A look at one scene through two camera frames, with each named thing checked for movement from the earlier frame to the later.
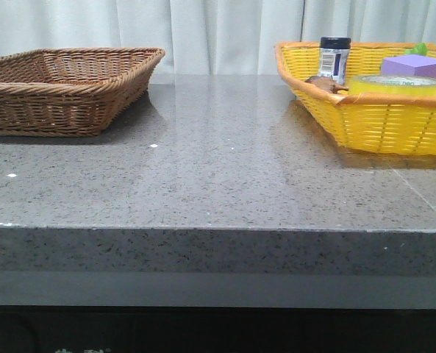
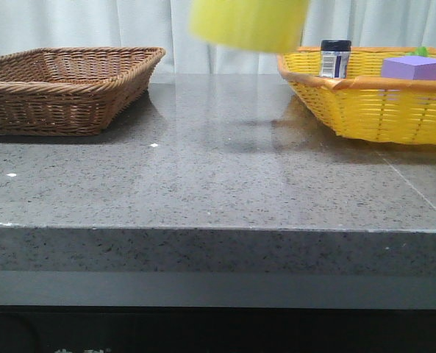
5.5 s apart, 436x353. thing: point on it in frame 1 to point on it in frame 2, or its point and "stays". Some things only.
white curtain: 209,37 stays
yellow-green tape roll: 401,84 to 270,26
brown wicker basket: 62,91 stays
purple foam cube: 415,65 stays
